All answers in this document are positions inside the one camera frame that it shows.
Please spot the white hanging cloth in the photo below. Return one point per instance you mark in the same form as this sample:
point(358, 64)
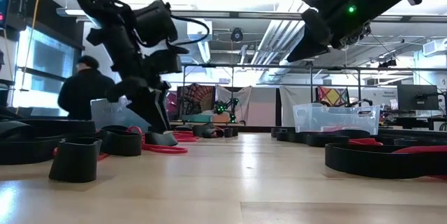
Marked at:
point(244, 95)
point(297, 95)

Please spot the black pipe rack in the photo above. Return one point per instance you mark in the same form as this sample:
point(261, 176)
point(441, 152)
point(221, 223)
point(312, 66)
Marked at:
point(244, 66)

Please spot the mandala wall tapestry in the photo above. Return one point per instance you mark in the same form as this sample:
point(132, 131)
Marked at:
point(195, 95)

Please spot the large black rubber band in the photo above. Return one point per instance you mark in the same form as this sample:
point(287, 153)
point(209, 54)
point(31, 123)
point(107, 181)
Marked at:
point(324, 140)
point(366, 163)

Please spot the black ceiling spotlight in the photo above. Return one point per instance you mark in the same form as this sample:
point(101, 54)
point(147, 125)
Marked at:
point(387, 63)

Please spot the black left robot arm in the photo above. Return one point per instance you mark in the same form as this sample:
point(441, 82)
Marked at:
point(104, 7)

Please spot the teal box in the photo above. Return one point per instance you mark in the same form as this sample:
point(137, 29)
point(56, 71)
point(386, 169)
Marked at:
point(195, 118)

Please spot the large glass window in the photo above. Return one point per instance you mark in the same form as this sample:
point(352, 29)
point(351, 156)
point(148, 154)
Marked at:
point(38, 60)

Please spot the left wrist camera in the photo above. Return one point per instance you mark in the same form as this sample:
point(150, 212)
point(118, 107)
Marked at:
point(164, 64)

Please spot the person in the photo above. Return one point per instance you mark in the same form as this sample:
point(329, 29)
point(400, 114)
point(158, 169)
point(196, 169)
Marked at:
point(84, 95)

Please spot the black computer monitor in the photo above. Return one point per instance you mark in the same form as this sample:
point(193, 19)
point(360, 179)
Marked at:
point(417, 96)

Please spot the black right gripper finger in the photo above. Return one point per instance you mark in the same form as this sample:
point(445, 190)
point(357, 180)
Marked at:
point(316, 28)
point(311, 49)

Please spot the round black ceiling fixture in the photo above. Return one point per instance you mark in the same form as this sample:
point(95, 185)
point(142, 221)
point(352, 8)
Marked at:
point(236, 35)

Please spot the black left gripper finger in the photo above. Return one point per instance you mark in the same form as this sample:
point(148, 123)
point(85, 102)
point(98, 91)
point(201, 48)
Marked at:
point(150, 112)
point(165, 112)

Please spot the white ceiling unit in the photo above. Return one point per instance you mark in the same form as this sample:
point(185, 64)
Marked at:
point(195, 28)

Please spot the orange box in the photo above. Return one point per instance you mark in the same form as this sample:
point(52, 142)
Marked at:
point(220, 118)

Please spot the grey translucent plastic basket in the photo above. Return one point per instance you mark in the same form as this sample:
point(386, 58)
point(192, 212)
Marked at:
point(108, 116)

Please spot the geometric colourful tapestry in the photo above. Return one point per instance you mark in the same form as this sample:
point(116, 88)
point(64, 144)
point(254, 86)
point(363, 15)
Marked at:
point(333, 96)

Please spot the white wall sign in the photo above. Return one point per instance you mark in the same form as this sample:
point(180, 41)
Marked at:
point(380, 95)

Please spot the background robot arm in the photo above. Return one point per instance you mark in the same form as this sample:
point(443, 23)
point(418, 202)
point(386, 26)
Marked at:
point(223, 107)
point(363, 102)

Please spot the clear plastic basket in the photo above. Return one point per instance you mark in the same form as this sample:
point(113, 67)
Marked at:
point(328, 116)

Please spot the pale partition panel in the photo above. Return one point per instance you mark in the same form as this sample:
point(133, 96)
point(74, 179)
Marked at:
point(262, 109)

